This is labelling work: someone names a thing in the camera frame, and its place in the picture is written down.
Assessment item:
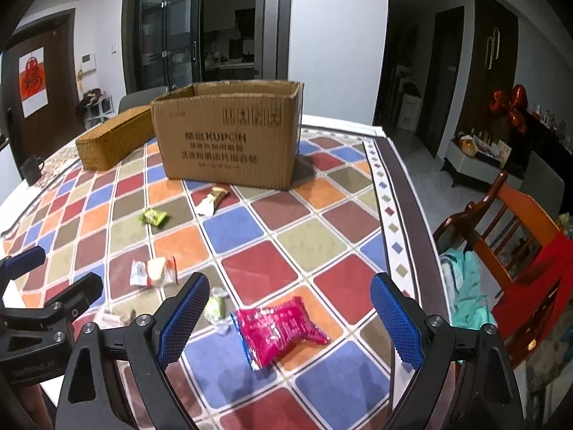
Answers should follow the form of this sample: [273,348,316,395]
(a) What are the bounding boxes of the beige snack bag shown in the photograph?
[93,308,137,330]

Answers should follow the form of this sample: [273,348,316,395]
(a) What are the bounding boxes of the pale green small candy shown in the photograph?
[204,286,228,325]

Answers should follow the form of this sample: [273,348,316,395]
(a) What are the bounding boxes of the clear packet yellow pastry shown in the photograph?
[129,257,179,287]

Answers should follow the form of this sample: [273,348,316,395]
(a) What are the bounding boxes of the pink snack bag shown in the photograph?
[230,296,330,371]

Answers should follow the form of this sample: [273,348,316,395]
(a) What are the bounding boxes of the green candy packet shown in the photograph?
[138,208,169,228]

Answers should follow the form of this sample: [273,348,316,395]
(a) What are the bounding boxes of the gold snack wrapper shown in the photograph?
[196,186,228,219]

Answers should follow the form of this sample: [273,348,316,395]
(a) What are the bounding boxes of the teal cloth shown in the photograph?
[439,249,497,330]

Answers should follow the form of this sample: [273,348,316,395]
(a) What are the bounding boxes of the black mug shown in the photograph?
[20,156,45,186]

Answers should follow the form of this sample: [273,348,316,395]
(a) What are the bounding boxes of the patterned floral placemat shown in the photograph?
[33,145,79,189]

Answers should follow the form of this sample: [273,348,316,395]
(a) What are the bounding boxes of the orange wooden chair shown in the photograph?
[432,170,573,368]

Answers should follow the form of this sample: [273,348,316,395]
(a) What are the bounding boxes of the woven wicker basket box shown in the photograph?
[76,105,154,172]

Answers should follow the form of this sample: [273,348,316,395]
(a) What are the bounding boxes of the dark wooden door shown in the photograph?
[1,10,85,166]

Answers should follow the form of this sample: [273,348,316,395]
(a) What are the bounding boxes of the white low cabinet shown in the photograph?
[440,138,525,190]

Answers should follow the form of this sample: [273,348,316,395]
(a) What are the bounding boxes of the white shoe rack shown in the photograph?
[79,87,114,130]

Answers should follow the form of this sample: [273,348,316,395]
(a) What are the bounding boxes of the red fu door poster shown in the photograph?
[19,47,49,119]

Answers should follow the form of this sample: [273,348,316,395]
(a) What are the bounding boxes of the grey dining chair left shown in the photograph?
[117,86,169,114]

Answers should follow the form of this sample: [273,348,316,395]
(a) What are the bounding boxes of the brown cardboard box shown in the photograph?
[150,80,304,190]

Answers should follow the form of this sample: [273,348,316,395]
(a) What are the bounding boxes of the white box on floor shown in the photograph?
[397,94,422,132]

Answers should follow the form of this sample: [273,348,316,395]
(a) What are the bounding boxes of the white intercom panel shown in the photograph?
[81,53,96,74]

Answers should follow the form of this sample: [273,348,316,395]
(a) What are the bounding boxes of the red heart balloons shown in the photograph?
[488,85,528,133]

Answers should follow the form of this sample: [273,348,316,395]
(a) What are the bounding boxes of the glass sliding door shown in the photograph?
[121,0,203,93]

